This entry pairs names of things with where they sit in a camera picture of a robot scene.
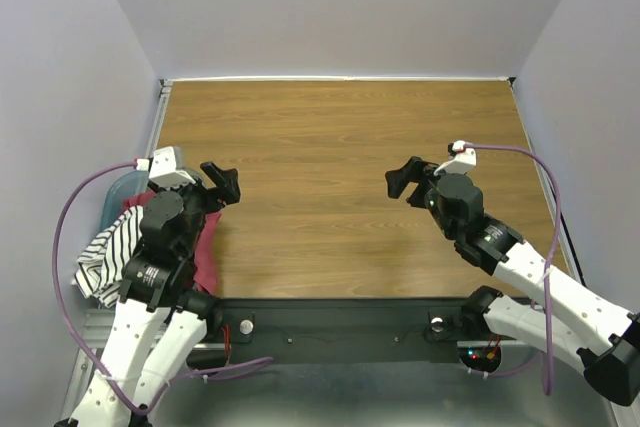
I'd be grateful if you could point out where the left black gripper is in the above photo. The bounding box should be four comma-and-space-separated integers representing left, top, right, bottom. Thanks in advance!
152, 159, 242, 254

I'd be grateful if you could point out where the black white striped tank top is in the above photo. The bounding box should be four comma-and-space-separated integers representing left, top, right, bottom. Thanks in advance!
74, 206, 143, 308

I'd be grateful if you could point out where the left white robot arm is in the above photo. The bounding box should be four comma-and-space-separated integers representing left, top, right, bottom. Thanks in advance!
61, 154, 241, 426

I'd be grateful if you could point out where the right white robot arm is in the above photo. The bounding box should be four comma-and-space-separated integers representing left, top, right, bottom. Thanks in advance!
385, 157, 639, 406

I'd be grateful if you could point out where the red tank top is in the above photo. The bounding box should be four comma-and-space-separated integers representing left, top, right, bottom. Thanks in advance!
122, 190, 224, 296

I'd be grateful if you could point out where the blue translucent plastic bin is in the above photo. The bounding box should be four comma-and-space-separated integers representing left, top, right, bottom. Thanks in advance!
101, 166, 206, 233

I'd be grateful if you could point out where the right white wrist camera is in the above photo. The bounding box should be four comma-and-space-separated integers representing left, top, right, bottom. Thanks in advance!
434, 140, 477, 176

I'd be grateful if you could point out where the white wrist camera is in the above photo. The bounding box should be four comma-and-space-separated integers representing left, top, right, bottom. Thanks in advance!
134, 146, 197, 193
434, 140, 477, 176

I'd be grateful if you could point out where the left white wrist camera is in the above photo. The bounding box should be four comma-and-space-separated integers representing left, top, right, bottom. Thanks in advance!
134, 146, 197, 193

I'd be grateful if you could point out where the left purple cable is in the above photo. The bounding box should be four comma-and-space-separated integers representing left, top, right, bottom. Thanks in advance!
52, 159, 275, 417

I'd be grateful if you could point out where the aluminium frame rail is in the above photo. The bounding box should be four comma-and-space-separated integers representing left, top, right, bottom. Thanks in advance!
61, 79, 174, 419

